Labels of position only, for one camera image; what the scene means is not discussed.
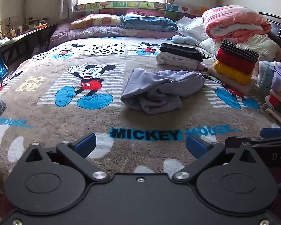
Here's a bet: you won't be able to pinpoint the black white striped garment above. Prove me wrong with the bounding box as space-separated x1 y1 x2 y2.
220 39 259 63

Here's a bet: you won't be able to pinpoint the purple quilt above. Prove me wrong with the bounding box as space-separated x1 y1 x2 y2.
49 23 182 49

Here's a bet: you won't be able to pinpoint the white folded garment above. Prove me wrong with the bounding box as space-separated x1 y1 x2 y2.
156 52 205 71

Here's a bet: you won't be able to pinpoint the black folded garment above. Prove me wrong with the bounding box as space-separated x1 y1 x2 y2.
159 43 206 62

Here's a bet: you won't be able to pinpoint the dark side desk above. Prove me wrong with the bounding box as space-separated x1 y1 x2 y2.
0 23 57 67

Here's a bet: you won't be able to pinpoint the pink rolled quilt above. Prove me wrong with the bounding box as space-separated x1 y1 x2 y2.
202 5 272 43

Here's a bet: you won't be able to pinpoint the Mickey Mouse fleece blanket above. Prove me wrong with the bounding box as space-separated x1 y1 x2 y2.
0 38 277 188

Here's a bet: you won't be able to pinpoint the red folded garment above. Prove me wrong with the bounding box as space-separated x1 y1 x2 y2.
216 49 255 75

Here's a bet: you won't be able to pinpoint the beige folded garment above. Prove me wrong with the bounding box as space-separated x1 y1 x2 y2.
207 66 257 95

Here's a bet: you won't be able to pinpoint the light blue plush toy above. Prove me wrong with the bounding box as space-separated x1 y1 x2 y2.
171 35 199 45

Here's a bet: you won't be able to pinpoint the white cream bedding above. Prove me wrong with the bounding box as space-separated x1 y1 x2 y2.
176 16 281 62

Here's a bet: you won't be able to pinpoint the yellow folded garment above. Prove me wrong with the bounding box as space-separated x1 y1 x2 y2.
214 60 252 85

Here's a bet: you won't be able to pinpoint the yellow patterned pillow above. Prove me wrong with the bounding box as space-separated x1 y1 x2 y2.
69 14 125 30

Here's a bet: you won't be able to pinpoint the colourful alphabet play mat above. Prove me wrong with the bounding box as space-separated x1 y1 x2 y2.
74 1 207 21

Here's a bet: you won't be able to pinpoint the pastel clothes pile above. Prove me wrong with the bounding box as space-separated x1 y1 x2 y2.
257 61 281 125

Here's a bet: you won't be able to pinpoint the lavender sweatpants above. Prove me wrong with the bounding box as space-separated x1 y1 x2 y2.
121 67 205 115

